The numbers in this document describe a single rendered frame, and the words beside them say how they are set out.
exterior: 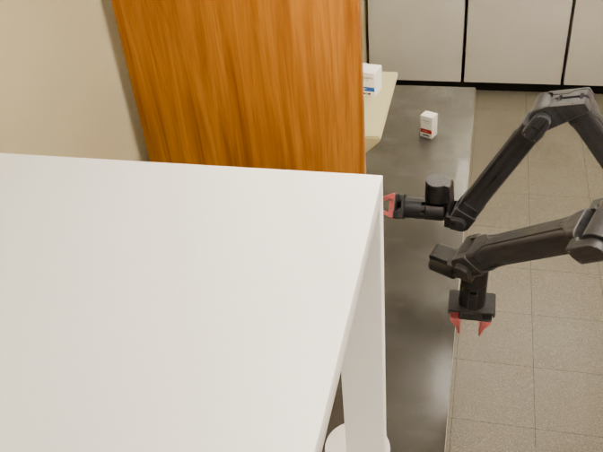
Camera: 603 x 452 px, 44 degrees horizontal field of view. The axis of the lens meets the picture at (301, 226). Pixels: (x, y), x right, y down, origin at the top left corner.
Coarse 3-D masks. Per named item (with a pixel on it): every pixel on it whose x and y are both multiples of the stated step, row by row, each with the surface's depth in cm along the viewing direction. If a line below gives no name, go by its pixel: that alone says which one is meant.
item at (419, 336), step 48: (432, 96) 291; (384, 144) 265; (432, 144) 262; (384, 192) 242; (384, 240) 222; (432, 240) 220; (384, 288) 205; (432, 288) 204; (432, 336) 189; (432, 384) 177; (432, 432) 166
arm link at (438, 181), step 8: (432, 176) 191; (440, 176) 191; (432, 184) 189; (440, 184) 188; (448, 184) 188; (432, 192) 189; (440, 192) 189; (448, 192) 189; (432, 200) 191; (440, 200) 191; (448, 200) 190; (456, 200) 196; (448, 208) 191; (448, 216) 191; (448, 224) 192; (456, 224) 190; (464, 224) 190
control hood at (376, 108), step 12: (384, 72) 184; (396, 72) 184; (384, 84) 179; (384, 96) 174; (372, 108) 170; (384, 108) 170; (372, 120) 166; (384, 120) 166; (372, 132) 161; (372, 144) 161
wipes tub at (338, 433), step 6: (342, 426) 151; (336, 432) 150; (342, 432) 150; (330, 438) 149; (336, 438) 149; (342, 438) 149; (330, 444) 148; (336, 444) 148; (342, 444) 148; (330, 450) 147; (336, 450) 147; (342, 450) 147
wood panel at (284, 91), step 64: (128, 0) 144; (192, 0) 141; (256, 0) 138; (320, 0) 135; (128, 64) 153; (192, 64) 149; (256, 64) 146; (320, 64) 143; (192, 128) 159; (256, 128) 156; (320, 128) 152
